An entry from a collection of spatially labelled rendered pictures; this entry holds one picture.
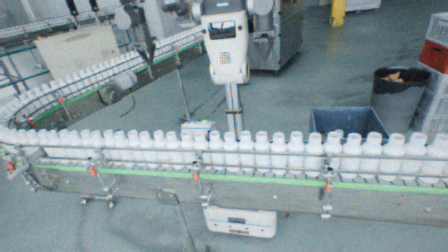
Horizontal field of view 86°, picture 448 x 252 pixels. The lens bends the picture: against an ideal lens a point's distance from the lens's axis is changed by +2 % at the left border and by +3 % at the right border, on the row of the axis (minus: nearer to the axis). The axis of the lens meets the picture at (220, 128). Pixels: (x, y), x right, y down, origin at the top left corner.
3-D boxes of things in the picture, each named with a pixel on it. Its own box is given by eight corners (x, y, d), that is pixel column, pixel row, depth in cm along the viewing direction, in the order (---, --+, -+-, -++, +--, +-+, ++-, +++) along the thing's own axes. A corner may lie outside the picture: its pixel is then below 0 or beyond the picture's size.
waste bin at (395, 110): (368, 140, 255) (381, 83, 221) (357, 119, 291) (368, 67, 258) (419, 141, 243) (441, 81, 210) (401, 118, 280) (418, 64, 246)
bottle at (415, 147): (418, 182, 79) (435, 141, 71) (397, 180, 81) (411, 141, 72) (411, 170, 84) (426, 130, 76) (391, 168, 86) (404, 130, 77)
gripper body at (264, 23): (275, 30, 84) (275, 6, 80) (274, 36, 76) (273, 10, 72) (256, 32, 86) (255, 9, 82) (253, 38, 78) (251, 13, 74)
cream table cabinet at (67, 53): (113, 83, 536) (91, 26, 474) (132, 85, 505) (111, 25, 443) (66, 105, 459) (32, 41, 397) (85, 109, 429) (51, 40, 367)
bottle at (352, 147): (341, 180, 85) (347, 142, 76) (335, 168, 90) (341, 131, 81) (359, 179, 84) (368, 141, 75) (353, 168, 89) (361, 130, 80)
